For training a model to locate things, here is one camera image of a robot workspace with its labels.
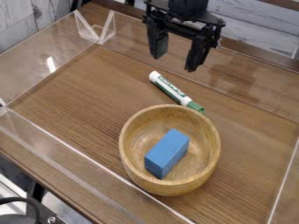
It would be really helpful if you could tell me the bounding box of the blue rectangular block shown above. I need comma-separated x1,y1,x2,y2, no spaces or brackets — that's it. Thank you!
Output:
144,129,190,179

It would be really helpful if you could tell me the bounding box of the brown wooden bowl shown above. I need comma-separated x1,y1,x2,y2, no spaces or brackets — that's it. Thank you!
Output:
119,104,220,196

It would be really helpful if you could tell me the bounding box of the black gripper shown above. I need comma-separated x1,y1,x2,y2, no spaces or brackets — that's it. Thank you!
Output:
144,0,226,72

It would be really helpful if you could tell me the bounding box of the clear acrylic tray wall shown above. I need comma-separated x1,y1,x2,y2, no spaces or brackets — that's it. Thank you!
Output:
0,99,194,224

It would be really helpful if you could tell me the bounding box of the black cable bottom left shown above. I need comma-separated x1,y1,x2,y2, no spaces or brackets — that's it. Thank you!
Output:
0,196,43,224

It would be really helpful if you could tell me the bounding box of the green white marker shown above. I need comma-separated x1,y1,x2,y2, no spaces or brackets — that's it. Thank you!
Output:
148,71,204,113

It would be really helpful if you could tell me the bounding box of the metal table bracket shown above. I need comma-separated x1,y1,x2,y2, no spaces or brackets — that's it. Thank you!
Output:
39,205,67,224

